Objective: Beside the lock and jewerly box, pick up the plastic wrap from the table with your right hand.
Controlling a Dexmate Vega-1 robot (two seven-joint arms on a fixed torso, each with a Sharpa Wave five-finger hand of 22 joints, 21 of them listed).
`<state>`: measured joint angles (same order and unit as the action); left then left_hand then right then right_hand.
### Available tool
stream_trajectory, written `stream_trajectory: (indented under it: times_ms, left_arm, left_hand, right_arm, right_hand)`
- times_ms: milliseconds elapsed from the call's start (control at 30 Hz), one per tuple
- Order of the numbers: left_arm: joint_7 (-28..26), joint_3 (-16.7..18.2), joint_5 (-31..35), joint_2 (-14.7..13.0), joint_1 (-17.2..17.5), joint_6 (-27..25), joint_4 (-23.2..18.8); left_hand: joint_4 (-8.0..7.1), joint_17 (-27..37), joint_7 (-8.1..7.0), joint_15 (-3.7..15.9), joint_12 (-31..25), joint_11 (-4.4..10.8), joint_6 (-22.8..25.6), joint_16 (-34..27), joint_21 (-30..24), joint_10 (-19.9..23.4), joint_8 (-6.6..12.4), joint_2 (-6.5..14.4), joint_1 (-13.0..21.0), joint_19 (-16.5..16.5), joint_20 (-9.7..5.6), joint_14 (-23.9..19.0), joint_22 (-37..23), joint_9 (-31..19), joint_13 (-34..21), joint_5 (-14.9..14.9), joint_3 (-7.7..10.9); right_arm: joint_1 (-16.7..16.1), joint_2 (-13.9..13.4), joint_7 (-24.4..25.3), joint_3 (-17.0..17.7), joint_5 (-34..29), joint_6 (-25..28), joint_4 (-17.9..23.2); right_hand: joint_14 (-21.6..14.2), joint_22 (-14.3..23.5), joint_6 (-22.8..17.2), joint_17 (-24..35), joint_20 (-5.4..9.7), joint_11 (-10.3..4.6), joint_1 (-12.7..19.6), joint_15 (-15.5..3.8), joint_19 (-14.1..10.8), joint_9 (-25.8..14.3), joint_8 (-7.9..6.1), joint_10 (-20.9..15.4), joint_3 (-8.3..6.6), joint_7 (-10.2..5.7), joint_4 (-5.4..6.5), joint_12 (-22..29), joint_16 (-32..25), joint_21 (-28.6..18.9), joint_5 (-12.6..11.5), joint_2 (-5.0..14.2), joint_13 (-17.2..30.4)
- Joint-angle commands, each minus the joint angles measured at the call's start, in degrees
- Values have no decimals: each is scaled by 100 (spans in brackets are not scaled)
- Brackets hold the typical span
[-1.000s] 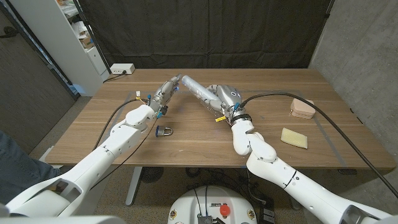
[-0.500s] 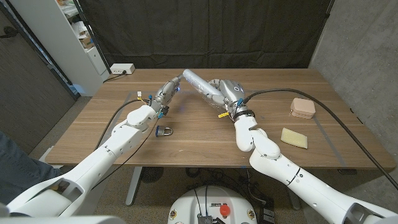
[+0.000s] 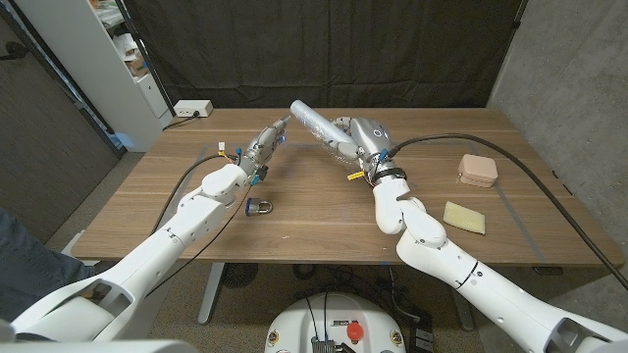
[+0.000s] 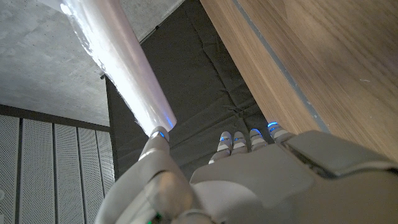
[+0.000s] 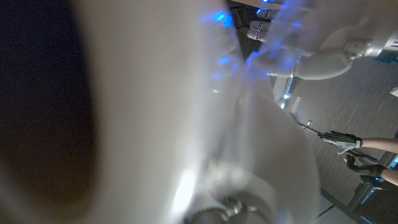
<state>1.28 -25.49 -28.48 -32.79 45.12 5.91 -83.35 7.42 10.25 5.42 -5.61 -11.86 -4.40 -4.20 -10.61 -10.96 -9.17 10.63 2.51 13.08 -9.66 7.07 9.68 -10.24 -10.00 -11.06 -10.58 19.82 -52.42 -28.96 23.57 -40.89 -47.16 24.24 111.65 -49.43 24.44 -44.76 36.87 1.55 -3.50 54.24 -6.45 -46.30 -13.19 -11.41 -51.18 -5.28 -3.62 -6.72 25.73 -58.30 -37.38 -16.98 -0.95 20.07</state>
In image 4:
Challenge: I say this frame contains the black backdrop curtain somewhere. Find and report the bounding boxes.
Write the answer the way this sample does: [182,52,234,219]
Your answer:
[105,0,274,181]

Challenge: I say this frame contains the grey tape outline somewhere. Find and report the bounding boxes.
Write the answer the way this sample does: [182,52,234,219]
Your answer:
[231,0,330,133]

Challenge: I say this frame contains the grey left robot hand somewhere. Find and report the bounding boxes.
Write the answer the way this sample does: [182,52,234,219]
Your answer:
[95,121,398,224]

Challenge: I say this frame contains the plastic wrap roll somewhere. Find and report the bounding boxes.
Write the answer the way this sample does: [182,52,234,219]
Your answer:
[60,0,178,137]

